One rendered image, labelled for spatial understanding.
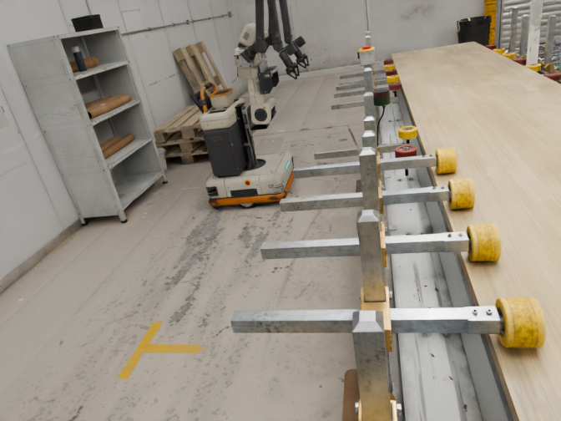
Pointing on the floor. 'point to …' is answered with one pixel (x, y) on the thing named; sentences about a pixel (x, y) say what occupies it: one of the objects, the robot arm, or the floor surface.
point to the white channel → (534, 31)
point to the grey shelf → (48, 63)
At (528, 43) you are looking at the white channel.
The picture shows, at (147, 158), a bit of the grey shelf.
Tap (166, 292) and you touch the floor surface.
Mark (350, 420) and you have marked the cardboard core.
